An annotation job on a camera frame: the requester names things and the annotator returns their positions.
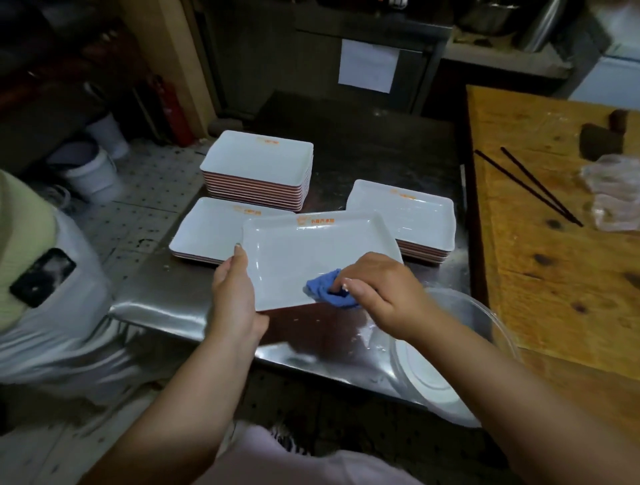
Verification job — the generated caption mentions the white paper sheet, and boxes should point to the white paper sheet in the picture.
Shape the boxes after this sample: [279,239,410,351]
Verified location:
[337,39,401,95]

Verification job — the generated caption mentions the dark storage rack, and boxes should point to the dark storage rack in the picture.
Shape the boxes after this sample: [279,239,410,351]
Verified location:
[0,0,151,171]

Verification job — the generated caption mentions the stack of white plates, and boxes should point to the stack of white plates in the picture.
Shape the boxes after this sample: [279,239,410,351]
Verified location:
[346,179,456,266]
[199,129,315,213]

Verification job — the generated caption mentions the red fire extinguisher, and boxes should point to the red fire extinguisher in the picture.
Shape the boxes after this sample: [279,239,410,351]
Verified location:
[147,75,195,147]

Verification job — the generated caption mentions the white plastic bucket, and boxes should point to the white plastic bucket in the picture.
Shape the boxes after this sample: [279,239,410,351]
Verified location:
[47,142,123,203]
[85,112,130,160]

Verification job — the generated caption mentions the steel jug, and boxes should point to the steel jug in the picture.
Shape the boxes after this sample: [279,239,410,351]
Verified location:
[517,0,566,53]

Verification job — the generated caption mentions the steel work table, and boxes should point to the steel work table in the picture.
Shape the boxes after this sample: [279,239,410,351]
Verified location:
[109,89,473,400]

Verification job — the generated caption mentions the stainless steel cabinet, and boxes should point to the stainless steel cabinet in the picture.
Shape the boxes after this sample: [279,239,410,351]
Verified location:
[199,0,453,119]

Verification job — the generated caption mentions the blue cloth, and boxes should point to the blue cloth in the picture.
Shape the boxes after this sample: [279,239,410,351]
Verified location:
[305,268,361,309]

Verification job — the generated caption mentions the black chopstick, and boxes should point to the black chopstick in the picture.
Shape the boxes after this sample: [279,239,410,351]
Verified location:
[501,146,585,227]
[475,149,581,227]

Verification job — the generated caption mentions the white chest freezer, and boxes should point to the white chest freezer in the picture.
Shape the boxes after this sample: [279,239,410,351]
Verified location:
[555,0,640,111]

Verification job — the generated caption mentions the wooden table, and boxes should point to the wooden table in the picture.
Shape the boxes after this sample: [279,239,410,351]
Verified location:
[465,85,640,440]

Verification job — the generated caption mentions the striped garment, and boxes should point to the striped garment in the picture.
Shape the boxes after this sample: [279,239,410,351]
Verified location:
[272,424,311,453]

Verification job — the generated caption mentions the grey brick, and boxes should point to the grey brick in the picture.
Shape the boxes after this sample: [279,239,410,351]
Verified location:
[207,117,253,136]

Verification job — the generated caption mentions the clear glass bowl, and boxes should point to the clear glass bowl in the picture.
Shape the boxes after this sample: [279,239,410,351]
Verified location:
[389,287,521,430]

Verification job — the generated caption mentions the crumpled clear plastic bag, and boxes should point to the crumpled clear plastic bag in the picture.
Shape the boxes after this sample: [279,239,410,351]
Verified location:
[579,153,640,233]

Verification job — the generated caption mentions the person's left hand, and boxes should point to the person's left hand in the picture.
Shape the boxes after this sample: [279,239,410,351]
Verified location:
[207,243,271,350]

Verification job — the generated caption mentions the beige side counter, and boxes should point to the beige side counter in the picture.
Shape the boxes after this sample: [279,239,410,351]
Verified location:
[442,29,573,80]

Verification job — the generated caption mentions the person's right forearm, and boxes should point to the person's right forearm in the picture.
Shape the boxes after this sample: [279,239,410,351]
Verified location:
[405,309,640,485]

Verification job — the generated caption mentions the steel cleaver with dark handle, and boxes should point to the steel cleaver with dark handle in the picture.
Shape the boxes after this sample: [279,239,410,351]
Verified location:
[579,109,630,162]

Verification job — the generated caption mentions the black smartphone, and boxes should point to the black smartphone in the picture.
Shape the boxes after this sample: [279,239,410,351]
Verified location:
[9,248,77,309]

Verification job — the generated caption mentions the steel basin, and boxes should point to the steel basin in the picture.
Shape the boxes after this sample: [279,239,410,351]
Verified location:
[455,0,521,36]

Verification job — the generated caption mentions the person's left forearm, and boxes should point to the person's left forearm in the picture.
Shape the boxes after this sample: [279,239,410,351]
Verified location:
[79,327,263,485]

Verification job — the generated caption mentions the person's right hand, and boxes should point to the person's right hand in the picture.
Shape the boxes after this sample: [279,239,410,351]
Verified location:
[329,252,441,343]

